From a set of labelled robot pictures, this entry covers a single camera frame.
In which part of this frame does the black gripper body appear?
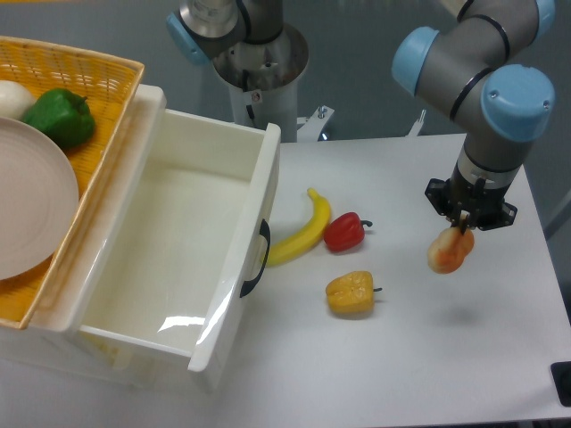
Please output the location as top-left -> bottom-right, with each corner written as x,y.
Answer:
425,166 -> 517,230

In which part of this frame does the round orange white bread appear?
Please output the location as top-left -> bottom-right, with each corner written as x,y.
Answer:
427,226 -> 475,275

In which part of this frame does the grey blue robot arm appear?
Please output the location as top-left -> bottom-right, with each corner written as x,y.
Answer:
166,1 -> 555,230

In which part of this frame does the open upper white drawer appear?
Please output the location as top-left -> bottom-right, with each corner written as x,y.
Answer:
79,110 -> 281,374

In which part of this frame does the pink round plate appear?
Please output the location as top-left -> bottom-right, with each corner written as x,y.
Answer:
1,118 -> 79,279

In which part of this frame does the red bell pepper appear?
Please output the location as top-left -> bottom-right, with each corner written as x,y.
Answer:
323,212 -> 373,252

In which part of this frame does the yellow bell pepper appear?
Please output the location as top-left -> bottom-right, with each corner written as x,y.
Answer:
325,270 -> 382,316

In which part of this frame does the yellow plastic banana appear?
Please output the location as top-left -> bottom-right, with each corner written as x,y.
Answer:
267,188 -> 332,267

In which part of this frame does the black corner object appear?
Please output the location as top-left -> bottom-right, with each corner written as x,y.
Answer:
550,361 -> 571,407

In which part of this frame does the green bell pepper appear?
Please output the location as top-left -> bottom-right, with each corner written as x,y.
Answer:
22,88 -> 95,150

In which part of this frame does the white onion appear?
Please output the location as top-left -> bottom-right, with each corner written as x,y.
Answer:
0,80 -> 36,120

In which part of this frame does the white table bracket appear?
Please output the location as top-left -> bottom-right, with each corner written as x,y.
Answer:
406,109 -> 427,137

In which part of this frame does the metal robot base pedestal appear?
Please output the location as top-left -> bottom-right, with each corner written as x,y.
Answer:
213,24 -> 309,143

